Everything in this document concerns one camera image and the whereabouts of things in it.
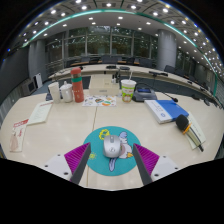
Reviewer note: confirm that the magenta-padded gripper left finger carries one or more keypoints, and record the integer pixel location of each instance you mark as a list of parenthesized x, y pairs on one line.
[(76, 159)]

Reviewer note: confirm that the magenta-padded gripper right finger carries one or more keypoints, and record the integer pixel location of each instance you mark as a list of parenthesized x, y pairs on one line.
[(147, 160)]

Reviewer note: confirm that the silver computer mouse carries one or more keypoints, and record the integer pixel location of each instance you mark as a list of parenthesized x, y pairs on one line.
[(111, 146)]

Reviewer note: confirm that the round teal cartoon mouse pad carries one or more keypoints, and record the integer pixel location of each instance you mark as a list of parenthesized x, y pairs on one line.
[(100, 163)]

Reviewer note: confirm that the black foam handheld microphone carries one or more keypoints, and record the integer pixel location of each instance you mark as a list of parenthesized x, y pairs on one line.
[(182, 122)]

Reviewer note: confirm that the blue and white book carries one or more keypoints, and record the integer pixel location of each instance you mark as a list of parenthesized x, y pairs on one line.
[(166, 110)]

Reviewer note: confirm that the white lined paper booklet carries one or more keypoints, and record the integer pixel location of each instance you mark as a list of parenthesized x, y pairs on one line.
[(40, 113)]

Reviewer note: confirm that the red-printed leaflet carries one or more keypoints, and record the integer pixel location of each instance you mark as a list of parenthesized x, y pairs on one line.
[(18, 136)]

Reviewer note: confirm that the colourful sticker sheet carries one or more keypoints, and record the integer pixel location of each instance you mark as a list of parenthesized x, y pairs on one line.
[(99, 101)]

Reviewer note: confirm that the dark conference microphone unit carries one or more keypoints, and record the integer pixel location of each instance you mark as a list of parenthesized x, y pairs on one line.
[(144, 95)]

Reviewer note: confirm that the white lidded mug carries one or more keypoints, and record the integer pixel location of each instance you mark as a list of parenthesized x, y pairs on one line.
[(66, 93)]

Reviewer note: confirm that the tall white paper cup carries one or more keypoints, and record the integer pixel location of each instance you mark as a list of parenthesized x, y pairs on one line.
[(55, 93)]

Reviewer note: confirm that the green-printed paper drink cup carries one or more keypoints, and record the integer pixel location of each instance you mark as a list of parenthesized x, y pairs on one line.
[(128, 91)]

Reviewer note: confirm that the red drink bottle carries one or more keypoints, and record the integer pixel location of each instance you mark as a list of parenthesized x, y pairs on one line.
[(77, 88)]

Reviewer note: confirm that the white cardboard box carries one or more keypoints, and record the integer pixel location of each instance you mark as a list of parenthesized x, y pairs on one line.
[(103, 87)]

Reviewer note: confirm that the grey monitor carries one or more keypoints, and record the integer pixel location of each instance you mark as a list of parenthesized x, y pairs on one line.
[(29, 88)]

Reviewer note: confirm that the dark office chairs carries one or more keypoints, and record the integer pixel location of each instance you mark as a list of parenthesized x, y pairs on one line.
[(145, 62)]

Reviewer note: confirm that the ceiling lights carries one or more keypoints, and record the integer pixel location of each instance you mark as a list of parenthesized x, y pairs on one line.
[(108, 4)]

